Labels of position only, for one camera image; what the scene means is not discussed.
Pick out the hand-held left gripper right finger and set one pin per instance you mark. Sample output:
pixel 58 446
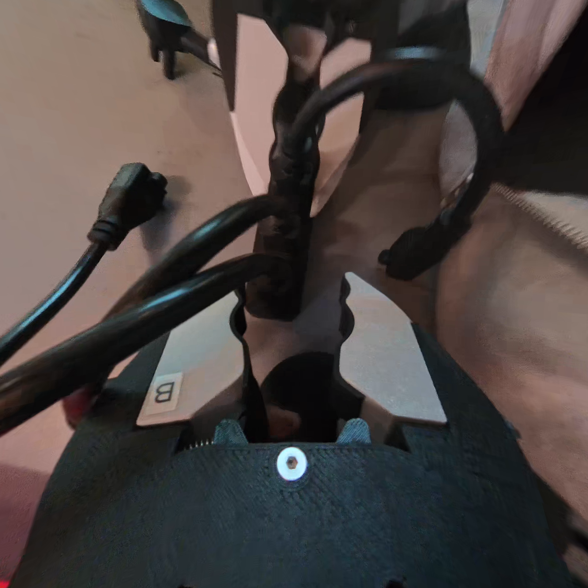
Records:
pixel 390 363

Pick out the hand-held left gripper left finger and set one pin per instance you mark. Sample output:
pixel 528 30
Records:
pixel 202 367

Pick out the black plug with white label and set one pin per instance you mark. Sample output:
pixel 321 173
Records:
pixel 165 18

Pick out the person's zip jacket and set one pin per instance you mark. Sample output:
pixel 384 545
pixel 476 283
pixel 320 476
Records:
pixel 528 298

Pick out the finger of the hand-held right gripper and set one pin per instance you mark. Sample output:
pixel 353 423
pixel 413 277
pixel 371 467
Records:
pixel 337 160
pixel 255 115

